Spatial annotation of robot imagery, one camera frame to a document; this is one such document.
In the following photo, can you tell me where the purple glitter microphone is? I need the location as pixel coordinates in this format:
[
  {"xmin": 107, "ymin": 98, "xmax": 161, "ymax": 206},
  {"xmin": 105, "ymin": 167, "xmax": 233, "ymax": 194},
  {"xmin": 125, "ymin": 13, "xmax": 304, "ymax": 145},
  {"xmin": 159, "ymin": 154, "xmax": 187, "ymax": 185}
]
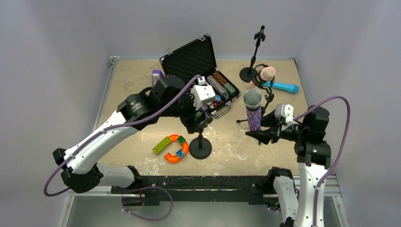
[{"xmin": 243, "ymin": 88, "xmax": 263, "ymax": 131}]

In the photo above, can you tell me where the black round-base stand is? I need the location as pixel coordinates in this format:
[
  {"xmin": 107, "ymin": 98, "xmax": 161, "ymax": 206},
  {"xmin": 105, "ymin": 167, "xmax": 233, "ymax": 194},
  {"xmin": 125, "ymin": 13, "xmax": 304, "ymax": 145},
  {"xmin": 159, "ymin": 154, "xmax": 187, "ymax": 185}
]
[
  {"xmin": 189, "ymin": 129, "xmax": 212, "ymax": 160},
  {"xmin": 239, "ymin": 26, "xmax": 266, "ymax": 82}
]

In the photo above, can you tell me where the black tripod shock-mount stand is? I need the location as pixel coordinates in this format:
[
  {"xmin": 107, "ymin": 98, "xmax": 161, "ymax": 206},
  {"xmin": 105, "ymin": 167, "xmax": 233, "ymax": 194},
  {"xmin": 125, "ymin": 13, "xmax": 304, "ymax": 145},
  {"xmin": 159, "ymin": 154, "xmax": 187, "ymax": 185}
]
[{"xmin": 236, "ymin": 63, "xmax": 275, "ymax": 145}]

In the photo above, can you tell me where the beige pink microphone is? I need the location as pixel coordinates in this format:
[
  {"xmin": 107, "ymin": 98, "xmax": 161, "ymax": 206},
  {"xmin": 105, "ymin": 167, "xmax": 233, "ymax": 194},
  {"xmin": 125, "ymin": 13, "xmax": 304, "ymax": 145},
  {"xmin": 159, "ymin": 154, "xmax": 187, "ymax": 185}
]
[{"xmin": 246, "ymin": 66, "xmax": 276, "ymax": 89}]

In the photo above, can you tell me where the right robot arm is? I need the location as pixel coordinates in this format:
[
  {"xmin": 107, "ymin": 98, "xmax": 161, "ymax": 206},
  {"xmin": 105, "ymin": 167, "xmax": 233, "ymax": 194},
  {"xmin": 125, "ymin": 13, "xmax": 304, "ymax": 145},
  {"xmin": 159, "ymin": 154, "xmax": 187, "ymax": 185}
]
[{"xmin": 246, "ymin": 104, "xmax": 331, "ymax": 227}]

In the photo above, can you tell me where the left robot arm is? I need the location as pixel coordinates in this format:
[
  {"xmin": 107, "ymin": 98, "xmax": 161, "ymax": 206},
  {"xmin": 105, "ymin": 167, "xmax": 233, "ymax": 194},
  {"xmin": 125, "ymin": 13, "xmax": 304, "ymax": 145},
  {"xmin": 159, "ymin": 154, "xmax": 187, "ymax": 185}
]
[{"xmin": 53, "ymin": 75, "xmax": 216, "ymax": 193}]

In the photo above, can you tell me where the green square brick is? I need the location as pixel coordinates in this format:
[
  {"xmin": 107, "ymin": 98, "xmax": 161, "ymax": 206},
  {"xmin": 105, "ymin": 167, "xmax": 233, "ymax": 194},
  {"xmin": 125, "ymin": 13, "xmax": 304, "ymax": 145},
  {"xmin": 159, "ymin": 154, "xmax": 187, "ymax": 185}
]
[{"xmin": 176, "ymin": 136, "xmax": 186, "ymax": 144}]

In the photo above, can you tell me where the orange curved toy track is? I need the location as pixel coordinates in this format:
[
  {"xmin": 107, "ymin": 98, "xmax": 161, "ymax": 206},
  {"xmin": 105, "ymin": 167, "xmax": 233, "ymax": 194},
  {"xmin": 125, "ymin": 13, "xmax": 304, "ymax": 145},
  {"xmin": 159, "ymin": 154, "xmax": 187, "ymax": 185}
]
[{"xmin": 164, "ymin": 134, "xmax": 189, "ymax": 164}]

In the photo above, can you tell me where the lime green long brick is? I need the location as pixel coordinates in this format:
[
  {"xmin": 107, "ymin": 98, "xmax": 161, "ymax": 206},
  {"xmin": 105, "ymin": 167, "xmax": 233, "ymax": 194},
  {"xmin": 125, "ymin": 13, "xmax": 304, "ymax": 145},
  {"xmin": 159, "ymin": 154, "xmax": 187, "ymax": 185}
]
[{"xmin": 152, "ymin": 137, "xmax": 172, "ymax": 155}]

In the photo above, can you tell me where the blue square brick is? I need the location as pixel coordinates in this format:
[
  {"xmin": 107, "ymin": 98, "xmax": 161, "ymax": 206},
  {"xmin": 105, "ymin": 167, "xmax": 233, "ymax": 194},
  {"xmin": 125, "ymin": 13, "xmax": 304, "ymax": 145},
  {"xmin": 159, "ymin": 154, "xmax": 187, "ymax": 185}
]
[{"xmin": 176, "ymin": 149, "xmax": 185, "ymax": 159}]

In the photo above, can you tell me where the blue microphone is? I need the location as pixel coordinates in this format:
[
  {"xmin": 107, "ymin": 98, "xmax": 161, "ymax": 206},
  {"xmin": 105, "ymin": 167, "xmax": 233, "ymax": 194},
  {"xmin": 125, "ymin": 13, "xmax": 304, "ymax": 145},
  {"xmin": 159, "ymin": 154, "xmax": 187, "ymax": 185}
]
[{"xmin": 262, "ymin": 81, "xmax": 299, "ymax": 94}]

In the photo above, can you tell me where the purple metronome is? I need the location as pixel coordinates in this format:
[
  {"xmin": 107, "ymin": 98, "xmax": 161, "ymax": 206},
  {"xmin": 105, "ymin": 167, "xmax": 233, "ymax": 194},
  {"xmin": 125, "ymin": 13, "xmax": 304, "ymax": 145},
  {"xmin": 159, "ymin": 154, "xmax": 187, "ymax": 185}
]
[{"xmin": 151, "ymin": 70, "xmax": 165, "ymax": 86}]

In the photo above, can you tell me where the black poker chip case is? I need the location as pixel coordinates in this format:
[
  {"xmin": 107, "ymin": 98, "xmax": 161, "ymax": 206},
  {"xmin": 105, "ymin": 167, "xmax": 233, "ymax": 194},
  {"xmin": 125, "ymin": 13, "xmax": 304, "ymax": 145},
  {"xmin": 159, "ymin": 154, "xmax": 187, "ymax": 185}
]
[{"xmin": 159, "ymin": 34, "xmax": 241, "ymax": 119}]

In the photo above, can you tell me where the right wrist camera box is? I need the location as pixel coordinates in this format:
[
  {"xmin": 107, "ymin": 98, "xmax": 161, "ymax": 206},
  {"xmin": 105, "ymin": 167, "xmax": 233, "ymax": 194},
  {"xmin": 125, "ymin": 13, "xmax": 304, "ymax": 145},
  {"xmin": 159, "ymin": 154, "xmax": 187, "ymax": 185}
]
[{"xmin": 275, "ymin": 103, "xmax": 295, "ymax": 130}]

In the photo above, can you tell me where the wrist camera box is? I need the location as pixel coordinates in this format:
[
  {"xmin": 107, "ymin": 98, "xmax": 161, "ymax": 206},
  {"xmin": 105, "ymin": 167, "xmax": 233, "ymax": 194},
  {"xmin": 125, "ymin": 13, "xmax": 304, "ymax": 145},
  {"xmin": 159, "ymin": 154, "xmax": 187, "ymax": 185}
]
[
  {"xmin": 275, "ymin": 103, "xmax": 295, "ymax": 130},
  {"xmin": 191, "ymin": 85, "xmax": 216, "ymax": 110}
]

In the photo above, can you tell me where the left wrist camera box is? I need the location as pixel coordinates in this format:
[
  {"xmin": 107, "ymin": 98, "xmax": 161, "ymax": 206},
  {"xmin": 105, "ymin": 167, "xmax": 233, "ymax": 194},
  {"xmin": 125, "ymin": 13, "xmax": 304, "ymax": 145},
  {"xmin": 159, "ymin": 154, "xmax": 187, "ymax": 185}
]
[{"xmin": 191, "ymin": 85, "xmax": 216, "ymax": 110}]

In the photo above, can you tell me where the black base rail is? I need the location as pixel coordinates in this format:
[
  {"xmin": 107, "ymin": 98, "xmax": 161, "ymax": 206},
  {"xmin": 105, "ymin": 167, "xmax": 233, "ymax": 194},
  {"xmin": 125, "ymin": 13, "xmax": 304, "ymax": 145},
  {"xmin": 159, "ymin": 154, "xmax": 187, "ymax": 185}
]
[{"xmin": 111, "ymin": 175, "xmax": 276, "ymax": 206}]

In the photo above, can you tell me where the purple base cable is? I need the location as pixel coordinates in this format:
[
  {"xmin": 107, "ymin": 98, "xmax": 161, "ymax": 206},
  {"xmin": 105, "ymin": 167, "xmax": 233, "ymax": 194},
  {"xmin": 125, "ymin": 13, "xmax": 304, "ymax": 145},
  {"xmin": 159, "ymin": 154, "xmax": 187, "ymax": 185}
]
[{"xmin": 121, "ymin": 186, "xmax": 174, "ymax": 222}]

